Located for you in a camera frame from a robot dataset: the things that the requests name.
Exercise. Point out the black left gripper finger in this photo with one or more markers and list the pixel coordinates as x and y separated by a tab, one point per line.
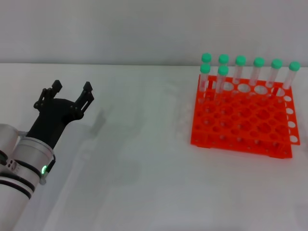
85	97
47	96

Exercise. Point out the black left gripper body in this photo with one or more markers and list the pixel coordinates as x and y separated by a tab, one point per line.
55	115

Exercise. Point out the green-capped clear test tube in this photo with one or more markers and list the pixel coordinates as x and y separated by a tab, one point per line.
205	68
223	70
223	59
240	60
294	66
259	62
206	57
276	63

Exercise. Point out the orange test tube rack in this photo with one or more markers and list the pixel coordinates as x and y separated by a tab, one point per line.
243	120

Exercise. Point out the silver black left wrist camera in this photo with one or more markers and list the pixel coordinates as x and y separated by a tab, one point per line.
8	142

